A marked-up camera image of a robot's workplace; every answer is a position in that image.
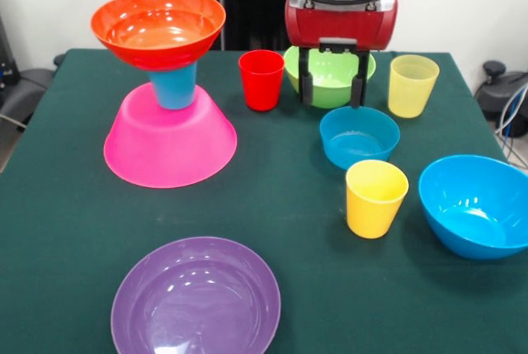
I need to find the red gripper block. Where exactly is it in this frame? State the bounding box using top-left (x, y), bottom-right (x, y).
top-left (284, 0), bottom-right (400, 110)

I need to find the blue plastic cup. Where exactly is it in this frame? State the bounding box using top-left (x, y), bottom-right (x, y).
top-left (148, 60), bottom-right (198, 111)

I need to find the pink plastic bowl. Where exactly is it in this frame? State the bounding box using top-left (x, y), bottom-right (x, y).
top-left (102, 83), bottom-right (238, 189)

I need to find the orange plastic bowl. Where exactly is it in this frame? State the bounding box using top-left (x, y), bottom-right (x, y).
top-left (90, 0), bottom-right (227, 72)

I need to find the green plastic bowl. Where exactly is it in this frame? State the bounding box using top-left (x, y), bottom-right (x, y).
top-left (283, 45), bottom-right (377, 110)

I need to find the small dark blue bowl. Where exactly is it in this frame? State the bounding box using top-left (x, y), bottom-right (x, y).
top-left (318, 106), bottom-right (402, 171)

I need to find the red plastic cup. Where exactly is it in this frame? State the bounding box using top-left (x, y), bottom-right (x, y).
top-left (238, 49), bottom-right (286, 112)

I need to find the translucent yellow-green plastic cup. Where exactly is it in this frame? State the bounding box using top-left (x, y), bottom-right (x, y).
top-left (387, 54), bottom-right (441, 119)

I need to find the dark green table cloth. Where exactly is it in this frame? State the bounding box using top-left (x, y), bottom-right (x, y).
top-left (0, 49), bottom-right (528, 354)

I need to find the yellow plastic cup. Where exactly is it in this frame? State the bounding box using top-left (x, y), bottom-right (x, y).
top-left (345, 158), bottom-right (410, 240)

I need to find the black floor device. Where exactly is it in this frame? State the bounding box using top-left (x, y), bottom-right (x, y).
top-left (474, 60), bottom-right (528, 139)
top-left (0, 13), bottom-right (67, 128)

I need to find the large light blue bowl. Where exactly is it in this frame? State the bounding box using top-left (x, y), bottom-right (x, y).
top-left (417, 153), bottom-right (528, 261)

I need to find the purple plastic bowl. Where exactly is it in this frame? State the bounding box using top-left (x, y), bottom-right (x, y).
top-left (110, 236), bottom-right (282, 354)

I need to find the bundle of blue white cables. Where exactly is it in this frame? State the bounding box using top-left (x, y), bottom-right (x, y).
top-left (493, 81), bottom-right (528, 168)

